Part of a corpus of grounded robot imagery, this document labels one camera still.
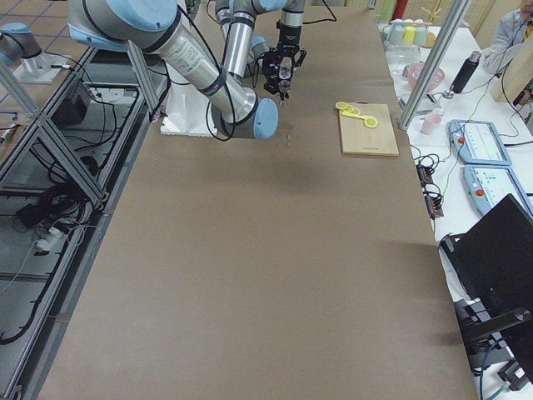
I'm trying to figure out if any steel jigger measuring cup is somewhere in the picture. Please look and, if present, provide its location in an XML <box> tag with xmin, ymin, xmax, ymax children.
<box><xmin>278</xmin><ymin>57</ymin><xmax>292</xmax><ymax>81</ymax></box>

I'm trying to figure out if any aluminium frame post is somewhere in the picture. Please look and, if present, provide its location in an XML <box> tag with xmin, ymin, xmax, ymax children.
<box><xmin>398</xmin><ymin>0</ymin><xmax>472</xmax><ymax>132</ymax></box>

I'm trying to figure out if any teach pendant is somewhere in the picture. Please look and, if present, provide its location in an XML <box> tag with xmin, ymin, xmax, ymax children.
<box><xmin>463</xmin><ymin>164</ymin><xmax>532</xmax><ymax>216</ymax></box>
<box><xmin>449</xmin><ymin>119</ymin><xmax>512</xmax><ymax>166</ymax></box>

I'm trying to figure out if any bamboo cutting board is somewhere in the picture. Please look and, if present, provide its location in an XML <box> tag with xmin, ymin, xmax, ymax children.
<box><xmin>337</xmin><ymin>102</ymin><xmax>399</xmax><ymax>157</ymax></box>

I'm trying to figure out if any pink bowl with ice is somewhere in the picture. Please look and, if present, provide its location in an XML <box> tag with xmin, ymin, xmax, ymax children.
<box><xmin>406</xmin><ymin>62</ymin><xmax>446</xmax><ymax>93</ymax></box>

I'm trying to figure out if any lower teach pendant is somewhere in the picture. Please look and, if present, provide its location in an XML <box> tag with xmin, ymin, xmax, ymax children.
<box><xmin>463</xmin><ymin>164</ymin><xmax>532</xmax><ymax>216</ymax></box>

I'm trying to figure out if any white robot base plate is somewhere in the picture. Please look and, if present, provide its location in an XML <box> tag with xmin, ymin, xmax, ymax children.
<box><xmin>161</xmin><ymin>83</ymin><xmax>217</xmax><ymax>138</ymax></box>

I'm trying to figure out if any pink plastic cup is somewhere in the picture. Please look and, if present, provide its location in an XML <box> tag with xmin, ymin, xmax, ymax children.
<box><xmin>421</xmin><ymin>113</ymin><xmax>441</xmax><ymax>135</ymax></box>

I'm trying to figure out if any upper teach pendant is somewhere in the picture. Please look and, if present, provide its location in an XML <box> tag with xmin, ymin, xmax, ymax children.
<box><xmin>449</xmin><ymin>119</ymin><xmax>512</xmax><ymax>166</ymax></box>

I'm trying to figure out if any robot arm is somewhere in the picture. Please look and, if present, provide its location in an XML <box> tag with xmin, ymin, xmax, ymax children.
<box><xmin>67</xmin><ymin>1</ymin><xmax>279</xmax><ymax>140</ymax></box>
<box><xmin>215</xmin><ymin>1</ymin><xmax>306</xmax><ymax>94</ymax></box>

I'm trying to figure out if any black water bottle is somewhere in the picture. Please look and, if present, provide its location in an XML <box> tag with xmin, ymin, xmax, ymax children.
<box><xmin>450</xmin><ymin>51</ymin><xmax>482</xmax><ymax>93</ymax></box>

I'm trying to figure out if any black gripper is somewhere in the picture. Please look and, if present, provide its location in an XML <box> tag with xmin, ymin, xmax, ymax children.
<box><xmin>276</xmin><ymin>20</ymin><xmax>307</xmax><ymax>68</ymax></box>
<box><xmin>262</xmin><ymin>47</ymin><xmax>284</xmax><ymax>94</ymax></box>

